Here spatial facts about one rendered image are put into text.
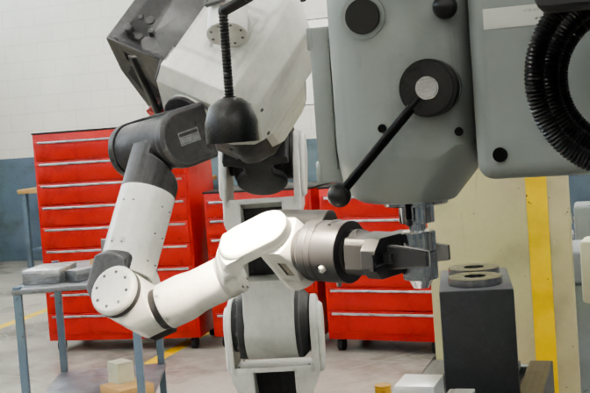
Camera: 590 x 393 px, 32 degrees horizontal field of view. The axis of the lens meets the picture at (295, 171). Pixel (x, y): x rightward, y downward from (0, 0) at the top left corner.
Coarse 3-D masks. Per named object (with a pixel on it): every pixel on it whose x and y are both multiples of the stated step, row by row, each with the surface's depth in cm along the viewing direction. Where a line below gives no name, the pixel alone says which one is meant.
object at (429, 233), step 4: (400, 232) 137; (404, 232) 136; (408, 232) 136; (412, 232) 136; (416, 232) 135; (420, 232) 135; (424, 232) 135; (428, 232) 136; (432, 232) 136; (400, 236) 137; (404, 236) 136; (408, 236) 136; (412, 236) 135; (416, 236) 135; (420, 236) 135; (424, 236) 135; (428, 236) 136; (432, 236) 136
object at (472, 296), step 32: (448, 288) 171; (480, 288) 168; (512, 288) 167; (448, 320) 168; (480, 320) 167; (512, 320) 167; (448, 352) 168; (480, 352) 168; (512, 352) 167; (448, 384) 169; (480, 384) 168; (512, 384) 167
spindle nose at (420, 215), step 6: (402, 210) 136; (414, 210) 135; (420, 210) 135; (426, 210) 135; (432, 210) 136; (402, 216) 136; (414, 216) 135; (420, 216) 135; (426, 216) 135; (432, 216) 136; (402, 222) 136; (414, 222) 135; (420, 222) 135; (426, 222) 135
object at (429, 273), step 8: (400, 240) 138; (408, 240) 136; (416, 240) 135; (424, 240) 135; (432, 240) 136; (424, 248) 135; (432, 248) 136; (432, 256) 136; (432, 264) 136; (408, 272) 136; (416, 272) 136; (424, 272) 135; (432, 272) 136; (408, 280) 136; (416, 280) 136; (424, 280) 136
